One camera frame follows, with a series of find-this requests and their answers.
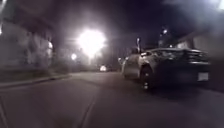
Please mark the distant vehicle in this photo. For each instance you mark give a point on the distant vehicle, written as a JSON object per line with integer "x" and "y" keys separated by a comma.
{"x": 103, "y": 68}

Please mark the building with pale wall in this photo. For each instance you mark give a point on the building with pale wall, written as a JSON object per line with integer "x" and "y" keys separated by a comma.
{"x": 203, "y": 41}

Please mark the street lamp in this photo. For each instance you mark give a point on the street lamp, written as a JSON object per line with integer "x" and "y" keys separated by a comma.
{"x": 90, "y": 41}

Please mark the dark asphalt road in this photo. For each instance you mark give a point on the dark asphalt road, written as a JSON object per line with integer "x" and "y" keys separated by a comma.
{"x": 110, "y": 103}

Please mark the kerb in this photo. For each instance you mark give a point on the kerb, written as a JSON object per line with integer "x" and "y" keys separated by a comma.
{"x": 36, "y": 80}

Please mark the pale car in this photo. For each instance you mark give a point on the pale car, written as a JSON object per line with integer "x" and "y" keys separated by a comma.
{"x": 160, "y": 65}

